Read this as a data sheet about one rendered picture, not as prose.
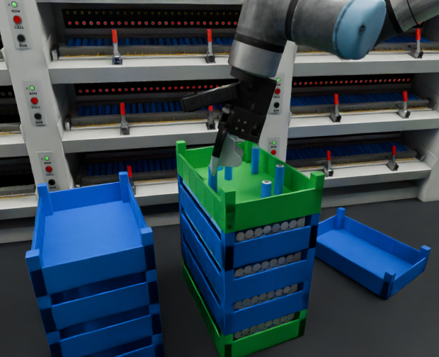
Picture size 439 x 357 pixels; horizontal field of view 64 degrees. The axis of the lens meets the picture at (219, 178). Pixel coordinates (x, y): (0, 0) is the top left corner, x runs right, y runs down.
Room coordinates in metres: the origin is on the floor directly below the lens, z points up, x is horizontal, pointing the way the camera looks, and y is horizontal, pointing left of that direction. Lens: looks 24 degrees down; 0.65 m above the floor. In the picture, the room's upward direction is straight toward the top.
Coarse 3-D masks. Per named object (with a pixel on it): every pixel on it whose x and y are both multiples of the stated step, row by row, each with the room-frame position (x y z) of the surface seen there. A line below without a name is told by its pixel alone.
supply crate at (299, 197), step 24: (240, 144) 0.85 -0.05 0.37; (192, 168) 0.68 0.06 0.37; (240, 168) 0.81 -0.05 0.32; (264, 168) 0.79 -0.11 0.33; (288, 168) 0.69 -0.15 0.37; (240, 192) 0.67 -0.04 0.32; (288, 192) 0.67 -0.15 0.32; (312, 192) 0.58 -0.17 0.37; (216, 216) 0.55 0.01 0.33; (240, 216) 0.53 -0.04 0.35; (264, 216) 0.54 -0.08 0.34; (288, 216) 0.56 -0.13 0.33
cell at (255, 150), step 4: (252, 148) 0.77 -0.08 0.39; (256, 148) 0.77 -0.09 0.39; (252, 152) 0.77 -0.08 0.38; (256, 152) 0.77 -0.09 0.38; (252, 156) 0.77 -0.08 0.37; (256, 156) 0.77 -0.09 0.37; (252, 160) 0.77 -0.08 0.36; (256, 160) 0.77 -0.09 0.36; (252, 164) 0.77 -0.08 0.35; (256, 164) 0.77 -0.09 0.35; (252, 168) 0.77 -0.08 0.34; (256, 168) 0.77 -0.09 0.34; (252, 172) 0.77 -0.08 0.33; (256, 172) 0.77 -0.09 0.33
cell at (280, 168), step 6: (276, 168) 0.66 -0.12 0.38; (282, 168) 0.66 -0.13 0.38; (276, 174) 0.66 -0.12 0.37; (282, 174) 0.66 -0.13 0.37; (276, 180) 0.66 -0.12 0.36; (282, 180) 0.66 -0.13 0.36; (276, 186) 0.66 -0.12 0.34; (282, 186) 0.66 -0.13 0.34; (276, 192) 0.66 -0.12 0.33; (282, 192) 0.66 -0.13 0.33
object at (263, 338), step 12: (192, 276) 0.79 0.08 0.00; (192, 288) 0.71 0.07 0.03; (204, 300) 0.70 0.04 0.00; (204, 312) 0.63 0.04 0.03; (300, 312) 0.58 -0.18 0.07; (216, 324) 0.62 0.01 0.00; (288, 324) 0.57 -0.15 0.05; (300, 324) 0.59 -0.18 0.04; (216, 336) 0.56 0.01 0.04; (228, 336) 0.52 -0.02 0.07; (252, 336) 0.54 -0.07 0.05; (264, 336) 0.55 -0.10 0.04; (276, 336) 0.56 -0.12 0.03; (288, 336) 0.57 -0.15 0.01; (228, 348) 0.52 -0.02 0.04; (240, 348) 0.53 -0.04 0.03; (252, 348) 0.54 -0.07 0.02; (264, 348) 0.55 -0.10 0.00
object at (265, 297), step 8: (200, 264) 0.66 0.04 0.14; (280, 288) 0.58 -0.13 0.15; (288, 288) 0.58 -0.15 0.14; (296, 288) 0.59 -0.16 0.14; (256, 296) 0.55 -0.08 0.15; (264, 296) 0.56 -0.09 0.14; (272, 296) 0.57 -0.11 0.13; (280, 296) 0.58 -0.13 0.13; (240, 304) 0.54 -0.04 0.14; (248, 304) 0.55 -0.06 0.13; (256, 304) 0.55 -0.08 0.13
